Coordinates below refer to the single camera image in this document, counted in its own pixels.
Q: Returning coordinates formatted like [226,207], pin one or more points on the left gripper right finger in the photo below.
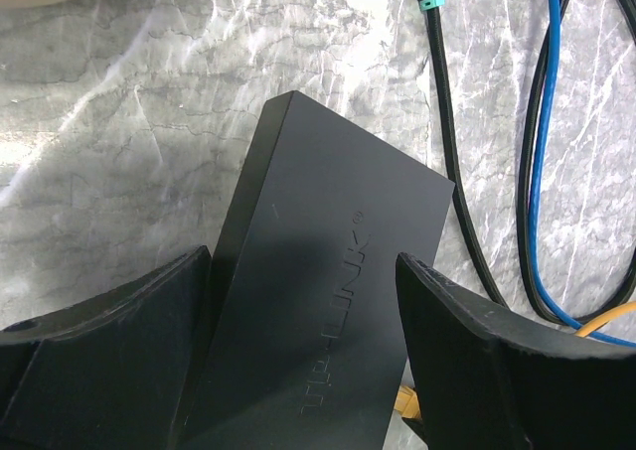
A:
[488,378]

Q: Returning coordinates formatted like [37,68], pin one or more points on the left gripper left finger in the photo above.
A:
[111,372]

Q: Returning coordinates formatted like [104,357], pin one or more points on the black network switch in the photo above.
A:
[308,350]

